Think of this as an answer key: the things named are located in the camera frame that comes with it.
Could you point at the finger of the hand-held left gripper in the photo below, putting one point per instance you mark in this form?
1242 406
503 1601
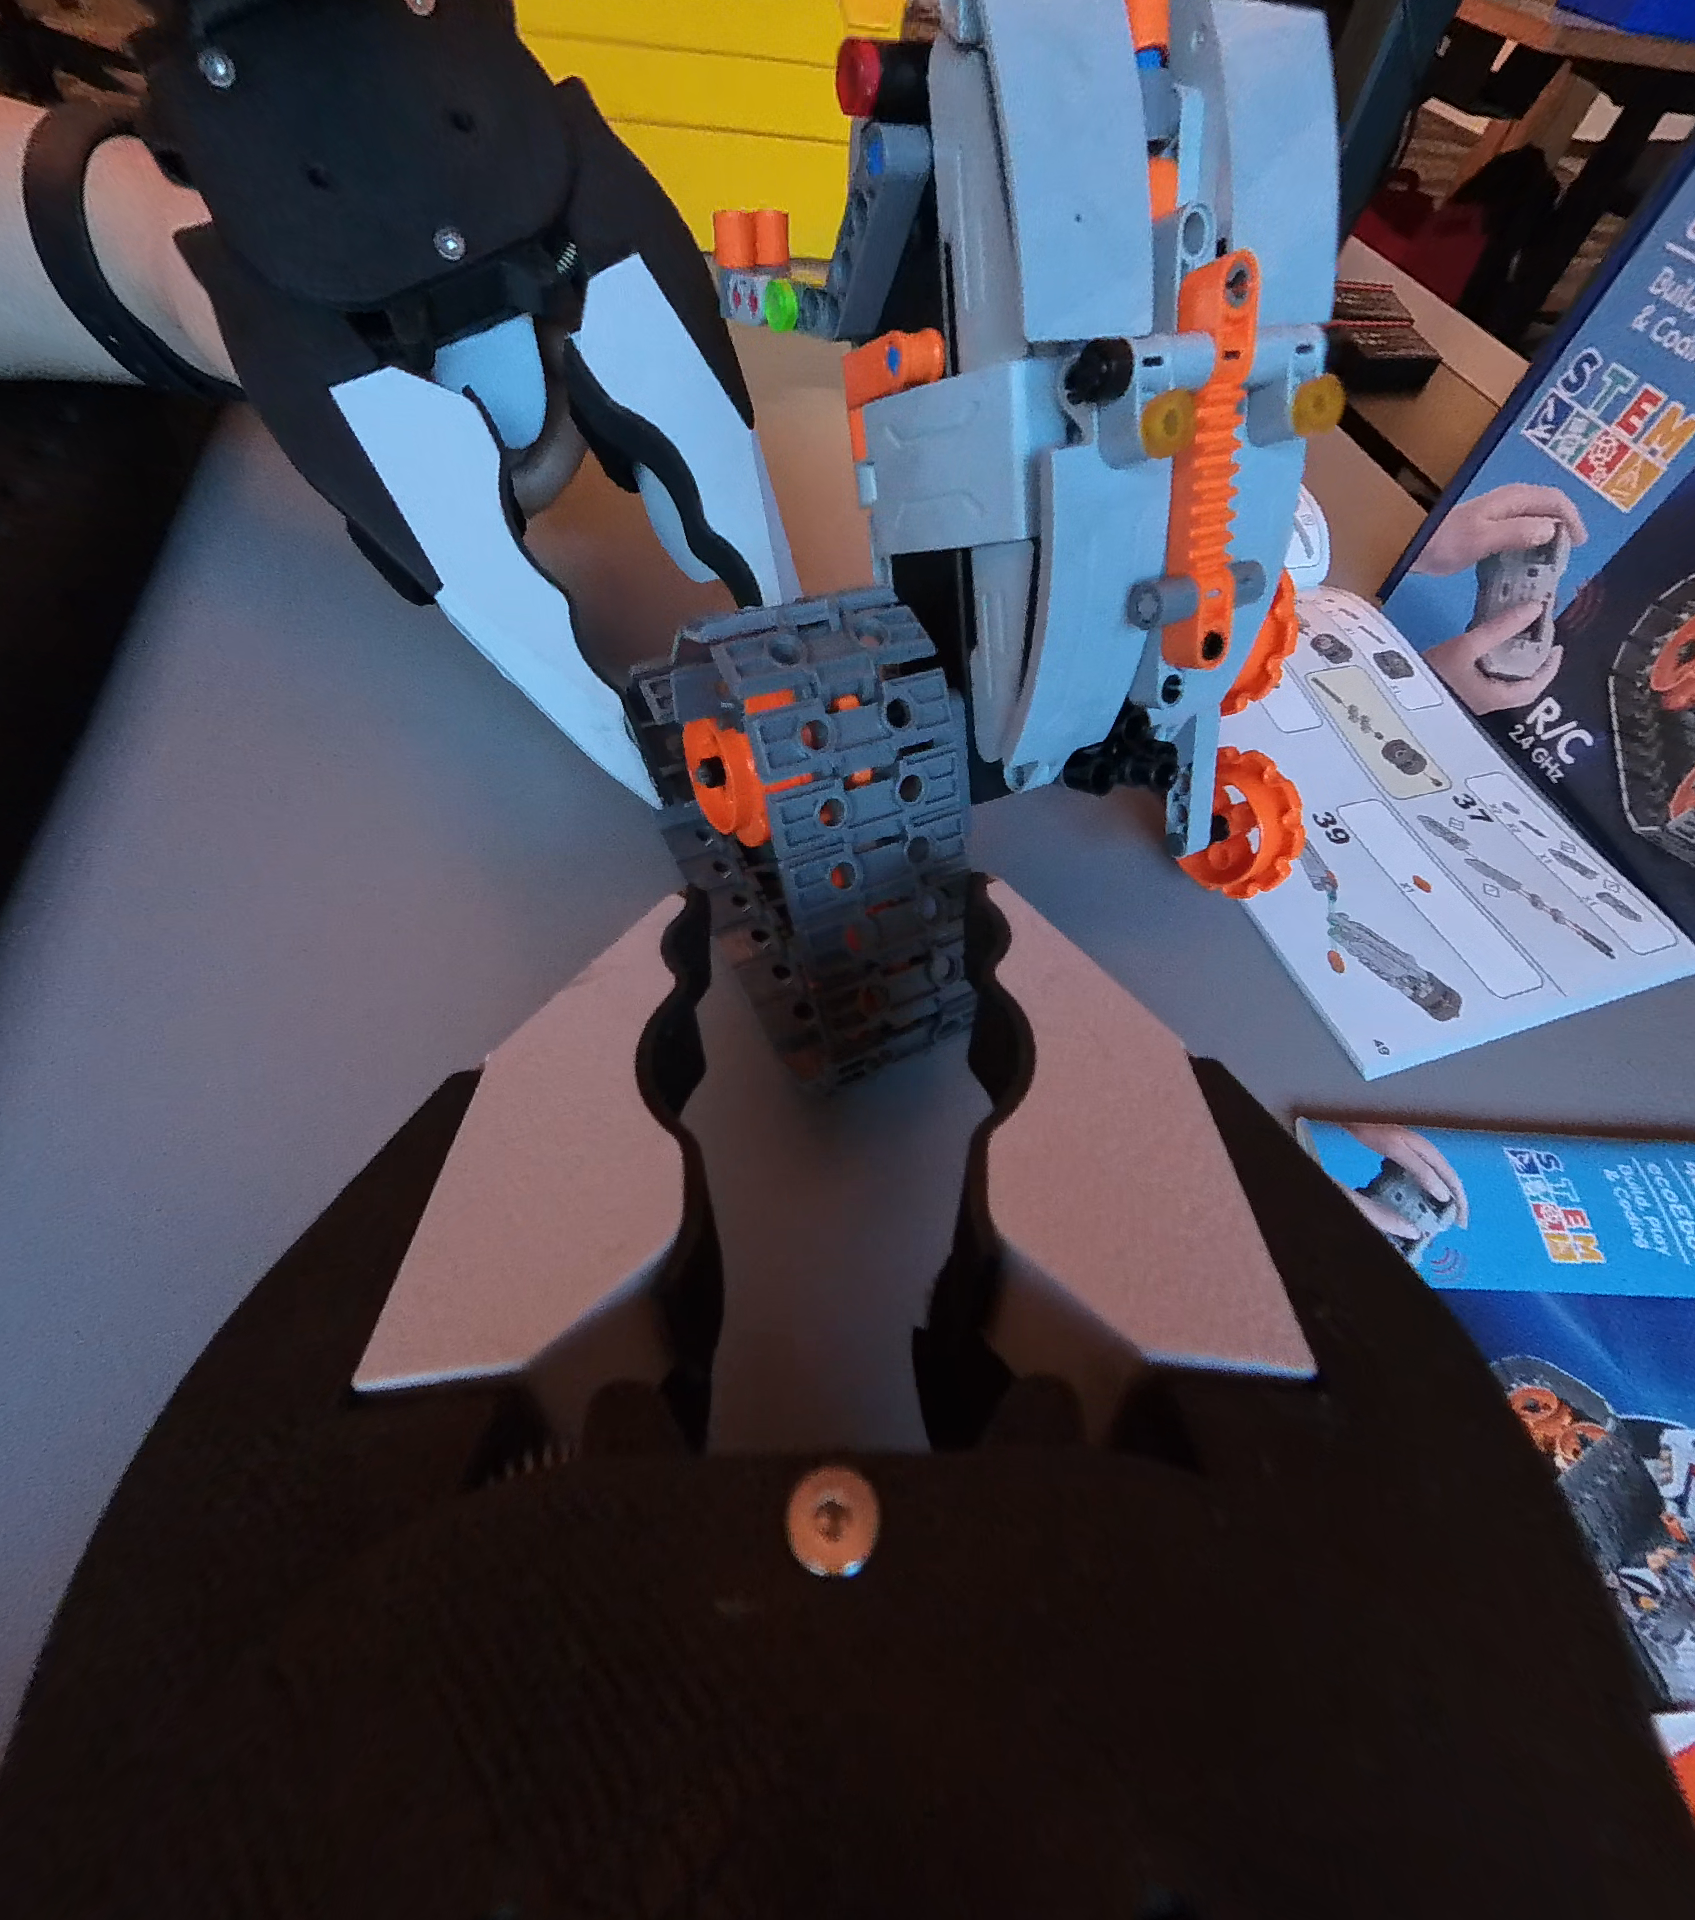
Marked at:
458 515
683 390

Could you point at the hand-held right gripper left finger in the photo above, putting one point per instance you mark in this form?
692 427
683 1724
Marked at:
533 1201

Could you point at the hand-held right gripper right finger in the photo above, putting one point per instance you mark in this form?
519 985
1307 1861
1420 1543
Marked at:
1148 1201

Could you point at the dark grey toy track belt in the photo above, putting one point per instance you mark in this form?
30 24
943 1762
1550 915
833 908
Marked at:
861 750

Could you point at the grey orange block toy robot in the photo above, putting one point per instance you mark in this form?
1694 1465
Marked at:
1075 538

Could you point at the grey desk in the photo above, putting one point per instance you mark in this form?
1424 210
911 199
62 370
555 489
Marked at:
261 904

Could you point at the yellow storage bin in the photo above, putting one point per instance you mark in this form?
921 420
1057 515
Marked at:
699 104

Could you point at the black wristband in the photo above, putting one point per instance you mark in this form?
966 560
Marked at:
52 228

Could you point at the open instruction booklet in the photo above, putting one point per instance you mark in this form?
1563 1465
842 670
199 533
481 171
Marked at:
1463 904

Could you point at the blue cover booklet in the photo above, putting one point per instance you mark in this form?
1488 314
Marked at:
1616 1346

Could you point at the black battery pack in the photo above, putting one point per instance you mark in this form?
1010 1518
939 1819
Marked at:
1365 303
1385 360

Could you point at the dark slim upright device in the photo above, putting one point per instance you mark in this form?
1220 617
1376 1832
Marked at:
1385 91

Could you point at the blue toy robot box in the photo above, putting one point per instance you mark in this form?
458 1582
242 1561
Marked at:
1683 448

